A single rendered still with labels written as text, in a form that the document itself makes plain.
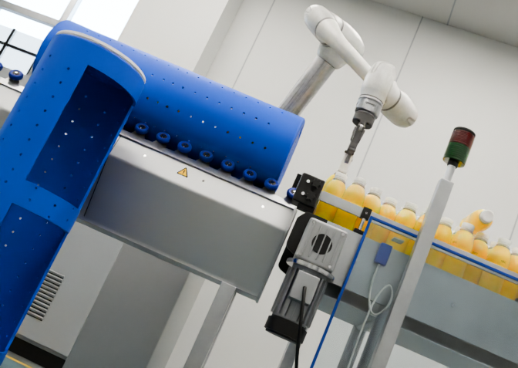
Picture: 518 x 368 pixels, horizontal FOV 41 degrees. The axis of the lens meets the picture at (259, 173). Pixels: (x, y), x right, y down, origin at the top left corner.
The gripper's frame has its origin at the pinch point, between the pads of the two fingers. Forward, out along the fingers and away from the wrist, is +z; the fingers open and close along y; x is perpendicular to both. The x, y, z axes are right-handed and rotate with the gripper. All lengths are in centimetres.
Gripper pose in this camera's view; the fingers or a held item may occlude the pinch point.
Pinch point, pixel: (344, 166)
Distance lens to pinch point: 242.8
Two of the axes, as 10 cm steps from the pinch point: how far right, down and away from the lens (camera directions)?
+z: -3.9, 8.8, -2.6
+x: 9.2, 3.9, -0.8
